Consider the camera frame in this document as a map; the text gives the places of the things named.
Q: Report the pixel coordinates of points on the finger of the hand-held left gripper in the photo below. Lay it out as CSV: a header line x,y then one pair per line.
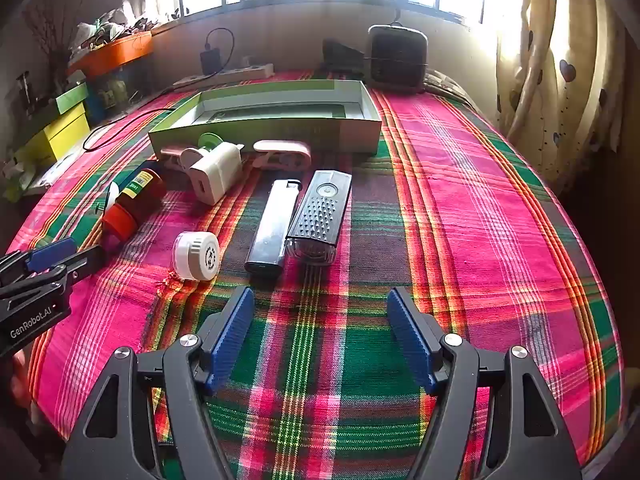
x,y
50,252
85,262

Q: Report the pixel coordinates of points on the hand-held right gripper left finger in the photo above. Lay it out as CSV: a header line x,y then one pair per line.
x,y
232,340

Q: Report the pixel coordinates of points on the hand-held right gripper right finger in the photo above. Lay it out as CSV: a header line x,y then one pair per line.
x,y
410,340

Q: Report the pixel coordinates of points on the red bottle yellow label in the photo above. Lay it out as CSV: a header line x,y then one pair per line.
x,y
135,195

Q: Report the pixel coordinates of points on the white round jar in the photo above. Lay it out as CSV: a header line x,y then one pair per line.
x,y
195,255

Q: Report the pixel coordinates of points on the silver rectangular lighter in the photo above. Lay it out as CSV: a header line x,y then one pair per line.
x,y
272,230

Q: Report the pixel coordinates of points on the pink oval gadget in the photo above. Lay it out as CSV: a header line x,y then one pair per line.
x,y
280,152
170,157

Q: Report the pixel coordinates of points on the black studded rectangular device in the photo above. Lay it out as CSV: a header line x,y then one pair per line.
x,y
320,210

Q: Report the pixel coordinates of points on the white charger adapter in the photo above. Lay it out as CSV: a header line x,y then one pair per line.
x,y
215,175

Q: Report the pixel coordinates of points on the green and white spool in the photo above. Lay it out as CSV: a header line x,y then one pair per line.
x,y
207,141

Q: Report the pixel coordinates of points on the green cardboard box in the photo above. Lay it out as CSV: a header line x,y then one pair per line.
x,y
280,130

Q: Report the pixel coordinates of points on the white long package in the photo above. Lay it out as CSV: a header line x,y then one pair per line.
x,y
60,170

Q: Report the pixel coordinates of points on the yellow box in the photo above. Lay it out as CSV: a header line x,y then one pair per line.
x,y
62,135

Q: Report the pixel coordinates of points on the plaid blanket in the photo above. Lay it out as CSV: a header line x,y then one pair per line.
x,y
475,210

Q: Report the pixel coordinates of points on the blue box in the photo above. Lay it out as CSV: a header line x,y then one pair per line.
x,y
95,105

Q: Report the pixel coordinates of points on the orange plastic tray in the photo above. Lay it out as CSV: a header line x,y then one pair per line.
x,y
110,55

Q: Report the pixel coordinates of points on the dried branches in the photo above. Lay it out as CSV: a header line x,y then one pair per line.
x,y
47,30

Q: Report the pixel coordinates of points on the pile of crumpled bags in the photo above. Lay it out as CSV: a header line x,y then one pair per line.
x,y
105,30

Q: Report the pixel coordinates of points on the white power strip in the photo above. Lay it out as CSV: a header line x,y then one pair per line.
x,y
225,75

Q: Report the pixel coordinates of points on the black charger brick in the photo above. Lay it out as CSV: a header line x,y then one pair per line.
x,y
211,61

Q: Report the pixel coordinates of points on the grey and black fan heater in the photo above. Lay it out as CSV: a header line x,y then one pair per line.
x,y
397,57

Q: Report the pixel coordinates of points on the cream heart-print curtain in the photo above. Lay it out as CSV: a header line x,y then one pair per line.
x,y
555,85

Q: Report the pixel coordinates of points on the black window latch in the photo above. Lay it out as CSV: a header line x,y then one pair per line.
x,y
402,2

